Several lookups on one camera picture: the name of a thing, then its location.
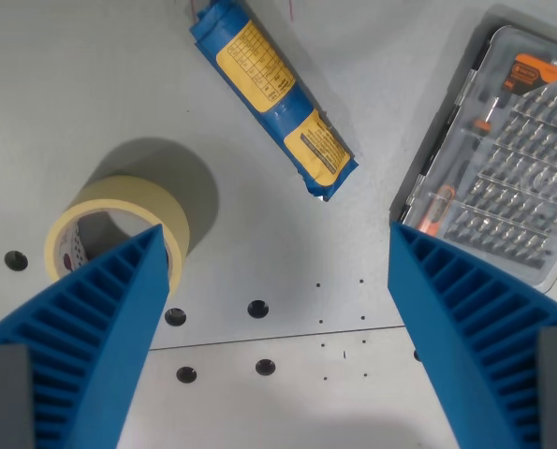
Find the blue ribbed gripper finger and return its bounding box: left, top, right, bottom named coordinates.
left=0, top=223, right=172, bottom=449
left=387, top=221, right=557, bottom=449

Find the blue bag with yellow labels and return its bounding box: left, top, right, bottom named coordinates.
left=188, top=0, right=359, bottom=203

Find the beige masking tape roll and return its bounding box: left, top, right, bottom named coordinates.
left=43, top=175, right=192, bottom=291

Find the clear screwdriver bit set case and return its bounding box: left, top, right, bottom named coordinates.
left=388, top=4, right=557, bottom=311

